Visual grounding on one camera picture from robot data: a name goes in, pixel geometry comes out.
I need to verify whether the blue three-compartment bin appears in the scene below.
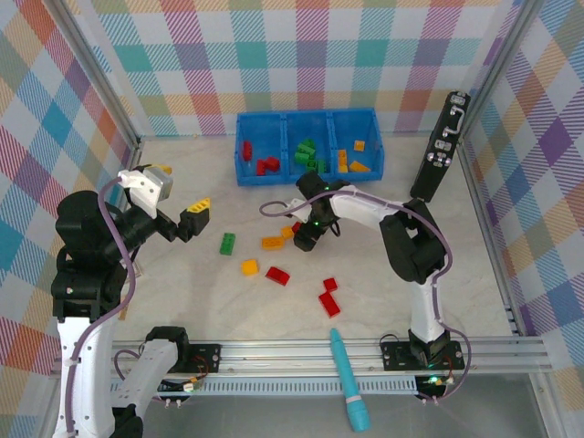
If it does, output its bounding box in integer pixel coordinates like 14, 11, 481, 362
235, 108, 385, 187

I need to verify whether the teal pen-shaped tool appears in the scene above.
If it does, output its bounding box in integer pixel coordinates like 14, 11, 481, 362
328, 327, 371, 433

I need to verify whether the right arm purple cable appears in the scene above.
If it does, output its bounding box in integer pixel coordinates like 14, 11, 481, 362
258, 191, 471, 405

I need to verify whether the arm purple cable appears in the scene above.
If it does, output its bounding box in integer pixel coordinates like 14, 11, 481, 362
63, 177, 183, 438
258, 191, 471, 405

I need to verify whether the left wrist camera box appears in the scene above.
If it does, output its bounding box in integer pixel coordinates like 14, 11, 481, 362
117, 164, 173, 219

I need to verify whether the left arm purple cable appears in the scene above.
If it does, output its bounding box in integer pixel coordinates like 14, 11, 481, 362
63, 177, 183, 438

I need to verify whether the aluminium side floor rail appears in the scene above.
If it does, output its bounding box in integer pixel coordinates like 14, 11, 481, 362
116, 139, 143, 193
455, 136, 527, 338

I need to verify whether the wide aluminium frame rail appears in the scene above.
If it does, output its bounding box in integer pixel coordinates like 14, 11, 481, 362
49, 336, 556, 380

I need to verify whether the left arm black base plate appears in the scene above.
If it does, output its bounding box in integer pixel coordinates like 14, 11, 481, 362
138, 342, 223, 376

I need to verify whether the black case with metal handles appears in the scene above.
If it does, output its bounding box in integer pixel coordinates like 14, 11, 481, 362
409, 90, 471, 204

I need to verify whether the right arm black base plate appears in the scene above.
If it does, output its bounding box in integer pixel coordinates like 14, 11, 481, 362
380, 339, 466, 371

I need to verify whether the slotted grey cable duct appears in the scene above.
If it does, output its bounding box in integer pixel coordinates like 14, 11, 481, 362
72, 381, 423, 397

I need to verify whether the aluminium upright frame post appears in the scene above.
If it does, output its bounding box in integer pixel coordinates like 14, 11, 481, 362
45, 0, 143, 150
458, 0, 547, 141

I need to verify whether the black round cable mount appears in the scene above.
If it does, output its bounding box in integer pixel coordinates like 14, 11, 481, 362
413, 373, 457, 406
156, 377, 203, 408

